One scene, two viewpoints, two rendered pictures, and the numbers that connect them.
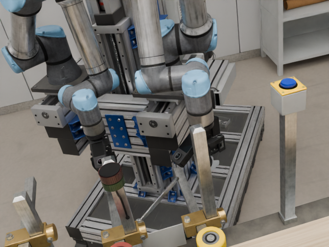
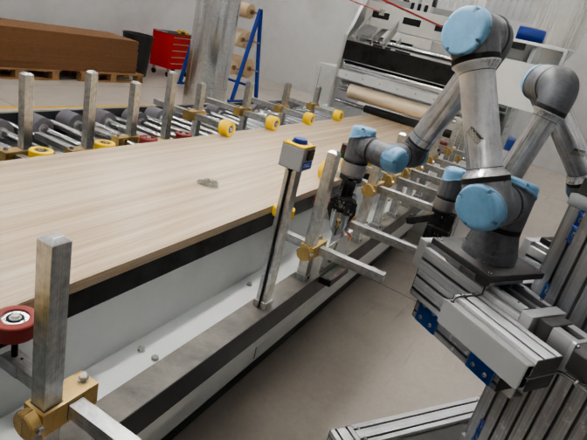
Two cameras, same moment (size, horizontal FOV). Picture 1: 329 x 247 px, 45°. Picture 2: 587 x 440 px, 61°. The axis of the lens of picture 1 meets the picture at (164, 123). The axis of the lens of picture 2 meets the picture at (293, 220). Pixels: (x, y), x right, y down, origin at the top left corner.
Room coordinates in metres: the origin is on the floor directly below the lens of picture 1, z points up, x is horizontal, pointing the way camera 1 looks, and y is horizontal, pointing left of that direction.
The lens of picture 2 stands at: (1.60, -1.46, 1.52)
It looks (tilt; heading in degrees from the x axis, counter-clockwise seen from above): 21 degrees down; 121
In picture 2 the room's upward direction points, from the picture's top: 14 degrees clockwise
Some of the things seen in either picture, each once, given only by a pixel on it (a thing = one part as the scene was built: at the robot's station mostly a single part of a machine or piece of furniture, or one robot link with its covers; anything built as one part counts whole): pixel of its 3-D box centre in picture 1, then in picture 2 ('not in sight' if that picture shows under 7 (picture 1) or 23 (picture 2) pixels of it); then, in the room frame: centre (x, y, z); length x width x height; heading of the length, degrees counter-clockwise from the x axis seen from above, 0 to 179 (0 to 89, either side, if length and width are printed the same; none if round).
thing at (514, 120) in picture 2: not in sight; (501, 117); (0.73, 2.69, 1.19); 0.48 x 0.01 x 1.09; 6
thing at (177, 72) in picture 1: (191, 76); (390, 156); (1.06, -0.11, 1.22); 0.11 x 0.11 x 0.08; 80
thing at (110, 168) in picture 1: (119, 199); not in sight; (0.79, 0.16, 1.04); 0.06 x 0.06 x 0.22; 6
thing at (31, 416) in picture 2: not in sight; (57, 405); (0.98, -1.05, 0.80); 0.14 x 0.06 x 0.05; 96
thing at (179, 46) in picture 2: not in sight; (171, 53); (-6.07, 5.44, 0.41); 0.76 x 0.47 x 0.81; 99
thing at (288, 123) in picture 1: (288, 168); (277, 239); (0.90, -0.34, 0.93); 0.05 x 0.05 x 0.45; 6
